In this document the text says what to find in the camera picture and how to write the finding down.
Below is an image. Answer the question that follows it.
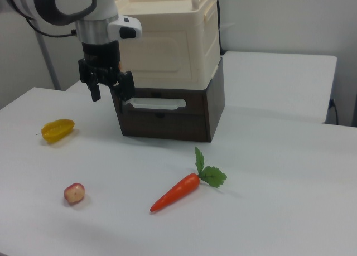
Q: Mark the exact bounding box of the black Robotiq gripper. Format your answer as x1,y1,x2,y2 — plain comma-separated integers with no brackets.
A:
78,41,136,106

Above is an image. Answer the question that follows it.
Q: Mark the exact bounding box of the cream cabinet door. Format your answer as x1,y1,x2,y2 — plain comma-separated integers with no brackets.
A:
119,30,200,84

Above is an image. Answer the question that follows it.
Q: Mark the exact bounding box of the dark brown drawer box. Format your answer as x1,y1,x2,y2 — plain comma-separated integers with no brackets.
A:
111,56,226,143

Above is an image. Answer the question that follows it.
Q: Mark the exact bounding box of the grey metal pole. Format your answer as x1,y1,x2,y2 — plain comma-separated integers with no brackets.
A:
35,30,62,91

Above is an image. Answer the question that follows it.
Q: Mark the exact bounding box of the yellow toy starfruit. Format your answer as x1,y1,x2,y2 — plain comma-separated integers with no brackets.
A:
36,118,76,144

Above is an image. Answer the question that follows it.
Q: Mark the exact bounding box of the large white plastic tray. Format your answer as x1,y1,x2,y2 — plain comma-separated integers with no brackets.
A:
113,0,223,91

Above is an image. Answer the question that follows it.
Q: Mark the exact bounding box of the small red toy apple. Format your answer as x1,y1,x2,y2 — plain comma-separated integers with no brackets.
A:
64,182,85,205

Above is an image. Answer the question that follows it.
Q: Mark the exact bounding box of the orange toy carrot with leaves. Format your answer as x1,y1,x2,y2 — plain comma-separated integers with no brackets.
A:
149,146,228,213

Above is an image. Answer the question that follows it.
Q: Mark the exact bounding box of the white drawer handle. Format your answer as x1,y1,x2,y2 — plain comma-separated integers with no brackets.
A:
130,97,187,111

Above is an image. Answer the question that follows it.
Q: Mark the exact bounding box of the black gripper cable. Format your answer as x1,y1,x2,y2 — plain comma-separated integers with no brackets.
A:
23,15,78,38

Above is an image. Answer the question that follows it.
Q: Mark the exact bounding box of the black cable behind cabinet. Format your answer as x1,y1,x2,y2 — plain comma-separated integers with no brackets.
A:
215,0,224,56

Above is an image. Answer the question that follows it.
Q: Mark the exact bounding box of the black power cable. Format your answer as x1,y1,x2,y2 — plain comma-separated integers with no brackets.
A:
329,98,340,126

